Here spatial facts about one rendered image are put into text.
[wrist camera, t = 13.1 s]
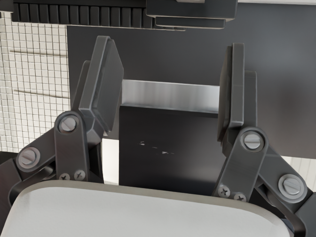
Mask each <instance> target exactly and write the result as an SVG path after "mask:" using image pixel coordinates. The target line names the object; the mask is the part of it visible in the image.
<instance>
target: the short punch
mask: <svg viewBox="0 0 316 237"><path fill-rule="evenodd" d="M219 90H220V86H210V85H196V84H183V83H169V82H155V81H142V80H128V79H123V80H122V104H121V105H120V108H119V153H118V185H119V186H128V187H136V188H145V189H153V190H164V191H172V192H179V193H188V194H195V195H203V196H211V194H212V192H213V189H214V187H215V185H216V182H217V180H218V177H219V175H220V172H221V169H222V167H223V165H224V162H225V160H226V157H225V155H224V154H223V153H222V147H221V142H218V141H217V129H218V110H219Z"/></svg>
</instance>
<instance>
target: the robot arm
mask: <svg viewBox="0 0 316 237"><path fill-rule="evenodd" d="M123 76H124V68H123V65H122V62H121V59H120V57H119V54H118V51H117V48H116V45H115V42H114V40H113V39H111V38H110V36H97V38H96V42H95V47H94V50H93V54H92V58H91V60H90V61H88V60H86V61H85V62H84V63H83V66H82V70H81V73H80V77H79V81H78V85H77V89H76V92H75V96H74V99H73V103H72V107H71V110H70V111H65V112H62V113H61V114H59V115H58V117H57V118H56V119H55V122H54V127H53V128H51V129H49V130H48V131H47V132H45V133H44V134H42V135H41V136H40V137H38V138H37V139H35V140H34V141H32V142H31V143H29V144H28V145H26V146H25V147H23V148H22V149H21V150H20V151H19V153H18V155H17V157H15V158H14V159H12V158H10V159H9V160H7V161H6V162H4V163H2V164H1V165H0V237H290V235H289V232H288V229H287V227H286V226H285V224H284V223H283V222H282V220H281V219H280V218H278V217H277V216H276V215H274V214H273V213H272V212H270V211H268V210H266V209H264V208H262V207H260V206H257V205H254V204H251V203H249V200H250V197H251V194H252V191H253V188H255V189H256V190H257V191H258V192H259V193H260V194H261V195H262V196H263V198H264V199H265V200H266V201H267V202H268V203H269V204H271V205H272V206H274V207H276V208H277V209H279V210H280V211H281V212H282V213H283V214H284V215H285V218H286V219H287V220H288V221H289V222H290V223H291V224H292V225H293V228H294V237H316V192H313V191H312V190H311V189H310V188H309V187H307V185H306V182H305V180H304V179H303V178H302V177H301V176H300V175H299V174H298V173H297V172H296V171H295V170H294V169H293V168H292V167H291V166H290V165H289V164H288V163H287V162H286V161H285V160H284V159H283V158H282V157H281V156H280V155H279V154H278V153H277V152H276V151H275V150H274V149H273V148H272V147H271V146H270V145H269V138H268V136H267V134H266V133H265V132H264V131H263V130H262V129H260V128H258V127H257V73H256V71H245V44H244V43H232V45H231V46H227V50H226V54H225V58H224V62H223V67H222V71H221V77H220V90H219V110H218V129H217V141H218V142H221V147H222V153H223V154H224V155H225V157H226V160H225V162H224V165H223V167H222V169H221V172H220V175H219V177H218V180H217V182H216V185H215V187H214V189H213V192H212V194H211V196H203V195H195V194H188V193H179V192H172V191H164V190H153V189H145V188H136V187H128V186H119V185H111V184H104V178H103V167H102V160H101V152H100V144H99V143H100V142H101V141H102V140H103V135H105V136H108V135H109V131H112V129H113V125H114V120H115V115H116V110H117V106H118V101H119V95H120V90H121V85H122V80H123ZM55 175H56V180H50V181H44V182H40V181H42V180H46V179H50V178H52V177H53V176H55Z"/></svg>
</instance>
